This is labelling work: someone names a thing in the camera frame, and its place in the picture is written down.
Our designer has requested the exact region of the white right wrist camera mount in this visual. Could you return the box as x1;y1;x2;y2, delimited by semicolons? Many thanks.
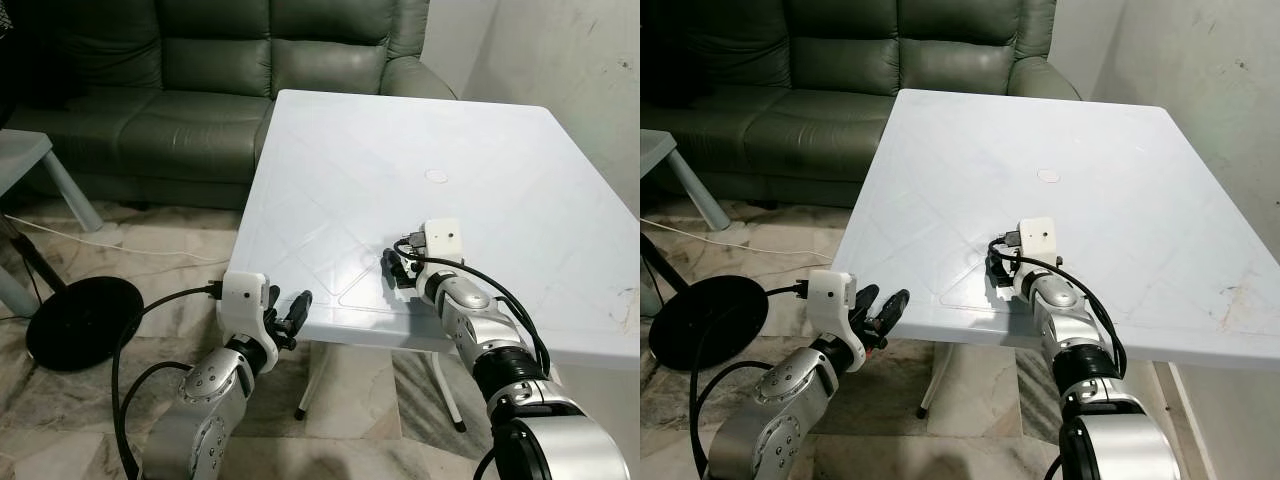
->
1016;216;1062;264
419;217;465;264

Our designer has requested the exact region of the white plastic table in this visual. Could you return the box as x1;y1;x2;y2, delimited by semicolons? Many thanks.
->
830;88;1280;420
228;88;641;433

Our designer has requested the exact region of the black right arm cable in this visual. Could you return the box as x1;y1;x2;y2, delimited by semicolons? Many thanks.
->
395;238;554;387
991;238;1130;380

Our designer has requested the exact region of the white floor cable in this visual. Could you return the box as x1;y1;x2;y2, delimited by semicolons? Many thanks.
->
640;213;837;258
0;213;237;264

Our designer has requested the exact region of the black round stand base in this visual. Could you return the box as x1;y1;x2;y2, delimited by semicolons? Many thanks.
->
0;214;145;374
640;233;770;374

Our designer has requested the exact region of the green leather sofa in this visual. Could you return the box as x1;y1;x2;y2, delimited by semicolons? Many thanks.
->
640;0;1083;207
0;0;459;212

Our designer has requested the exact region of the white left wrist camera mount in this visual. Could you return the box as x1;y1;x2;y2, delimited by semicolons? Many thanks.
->
807;269;862;342
216;270;272;347

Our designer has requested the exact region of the grey plastic side table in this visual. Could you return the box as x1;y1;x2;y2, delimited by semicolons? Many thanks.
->
640;129;732;234
0;129;105;317

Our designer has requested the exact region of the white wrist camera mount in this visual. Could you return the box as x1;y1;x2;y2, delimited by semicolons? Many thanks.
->
1016;216;1062;264
216;270;272;347
419;217;465;264
807;269;862;342

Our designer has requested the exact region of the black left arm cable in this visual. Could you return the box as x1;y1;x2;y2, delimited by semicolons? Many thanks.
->
110;284;224;480
689;283;810;480

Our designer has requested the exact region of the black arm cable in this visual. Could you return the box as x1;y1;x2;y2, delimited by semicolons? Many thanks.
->
110;284;224;480
395;238;554;387
689;283;810;480
991;238;1130;380

